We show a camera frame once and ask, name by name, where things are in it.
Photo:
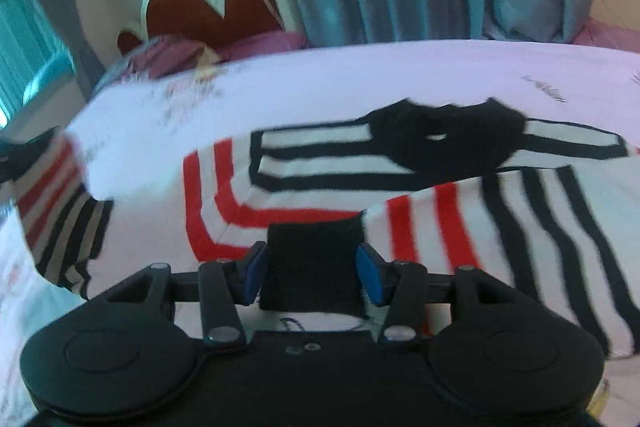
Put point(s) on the red black white striped sweater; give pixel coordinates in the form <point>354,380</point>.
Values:
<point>310,187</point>

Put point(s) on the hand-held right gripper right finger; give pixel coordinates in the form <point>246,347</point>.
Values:
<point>371,278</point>

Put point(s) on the red headboard with white trim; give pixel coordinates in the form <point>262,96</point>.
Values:
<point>210,14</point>

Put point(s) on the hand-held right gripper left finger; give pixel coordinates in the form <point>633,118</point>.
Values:
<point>255,276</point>

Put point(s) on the floral bed sheet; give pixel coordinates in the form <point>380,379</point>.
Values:
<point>350,72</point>

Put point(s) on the window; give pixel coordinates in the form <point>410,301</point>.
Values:
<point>25,47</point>

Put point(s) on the purple pillow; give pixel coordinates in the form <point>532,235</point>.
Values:
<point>260,43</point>

